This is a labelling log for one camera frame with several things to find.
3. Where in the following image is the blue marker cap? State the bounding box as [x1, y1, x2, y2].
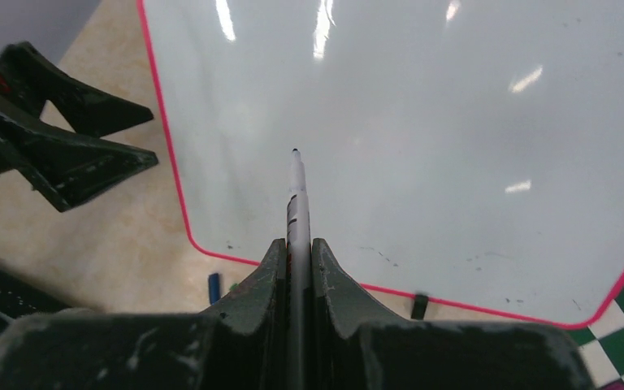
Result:
[207, 273, 222, 305]

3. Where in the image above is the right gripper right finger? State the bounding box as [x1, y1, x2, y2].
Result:
[311, 239, 594, 389]

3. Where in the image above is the pink purple marker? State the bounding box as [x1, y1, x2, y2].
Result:
[600, 379, 624, 390]

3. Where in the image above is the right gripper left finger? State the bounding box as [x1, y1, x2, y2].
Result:
[0, 240, 285, 389]

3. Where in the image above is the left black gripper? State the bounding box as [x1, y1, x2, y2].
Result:
[0, 41, 158, 212]

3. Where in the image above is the right black whiteboard foot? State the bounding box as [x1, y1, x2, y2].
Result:
[410, 294, 430, 321]

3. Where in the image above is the blue capped marker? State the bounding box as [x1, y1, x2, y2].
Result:
[287, 149, 310, 389]

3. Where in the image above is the white board with pink frame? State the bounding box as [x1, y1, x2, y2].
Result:
[137, 1, 624, 327]

